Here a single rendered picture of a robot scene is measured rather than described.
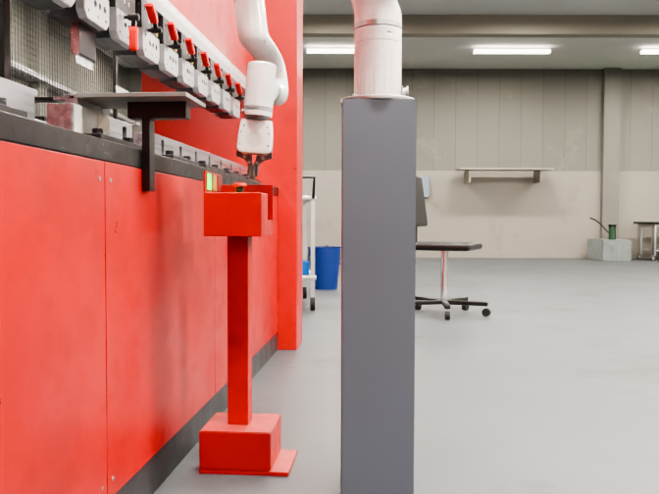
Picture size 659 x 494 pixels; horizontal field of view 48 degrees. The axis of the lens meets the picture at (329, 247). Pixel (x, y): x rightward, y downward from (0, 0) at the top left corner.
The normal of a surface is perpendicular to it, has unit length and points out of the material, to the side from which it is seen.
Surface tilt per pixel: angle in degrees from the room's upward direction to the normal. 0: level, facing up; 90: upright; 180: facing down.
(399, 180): 90
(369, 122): 90
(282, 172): 90
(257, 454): 90
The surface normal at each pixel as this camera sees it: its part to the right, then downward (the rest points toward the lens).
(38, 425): 1.00, 0.00
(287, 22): -0.08, 0.04
